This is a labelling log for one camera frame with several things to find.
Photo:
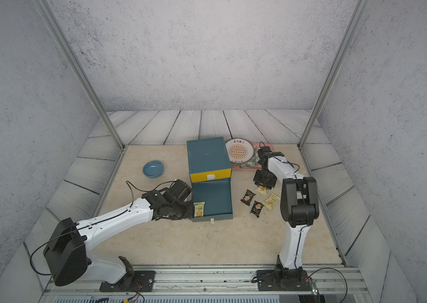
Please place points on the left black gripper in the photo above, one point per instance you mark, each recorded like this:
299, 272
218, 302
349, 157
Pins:
191, 209

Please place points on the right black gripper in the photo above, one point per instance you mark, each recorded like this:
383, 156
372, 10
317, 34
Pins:
257, 180

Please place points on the pale yellow cookie packet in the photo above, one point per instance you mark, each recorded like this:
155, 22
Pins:
261, 189
270, 202
199, 209

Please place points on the black cookie packet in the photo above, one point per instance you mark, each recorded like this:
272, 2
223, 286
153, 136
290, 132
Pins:
248, 196
257, 208

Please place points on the yellow top drawer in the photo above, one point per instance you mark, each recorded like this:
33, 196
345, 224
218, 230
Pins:
210, 175

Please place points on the teal drawer cabinet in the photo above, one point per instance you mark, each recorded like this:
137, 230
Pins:
207, 155

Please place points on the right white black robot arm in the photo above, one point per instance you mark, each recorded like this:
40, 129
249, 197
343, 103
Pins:
299, 208

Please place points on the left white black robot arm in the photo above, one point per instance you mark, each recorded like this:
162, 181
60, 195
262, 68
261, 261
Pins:
68, 253

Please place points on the pink plastic tray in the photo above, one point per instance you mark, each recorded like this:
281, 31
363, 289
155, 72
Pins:
253, 162

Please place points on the white plate orange sunburst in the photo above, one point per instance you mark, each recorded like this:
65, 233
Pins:
239, 150

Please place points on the blue ceramic dish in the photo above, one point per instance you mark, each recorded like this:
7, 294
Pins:
153, 169

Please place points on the aluminium mounting rail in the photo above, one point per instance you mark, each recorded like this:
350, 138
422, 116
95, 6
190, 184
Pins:
221, 284

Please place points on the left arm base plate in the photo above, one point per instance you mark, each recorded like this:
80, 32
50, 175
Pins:
137, 281

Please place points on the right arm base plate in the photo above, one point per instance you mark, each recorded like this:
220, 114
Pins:
281, 280

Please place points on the right aluminium frame post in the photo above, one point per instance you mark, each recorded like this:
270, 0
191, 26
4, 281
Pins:
346, 42

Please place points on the aluminium frame post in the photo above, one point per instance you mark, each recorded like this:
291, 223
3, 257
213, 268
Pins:
59, 37
346, 42

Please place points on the left aluminium frame post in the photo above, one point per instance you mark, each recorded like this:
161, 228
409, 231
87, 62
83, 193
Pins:
59, 37

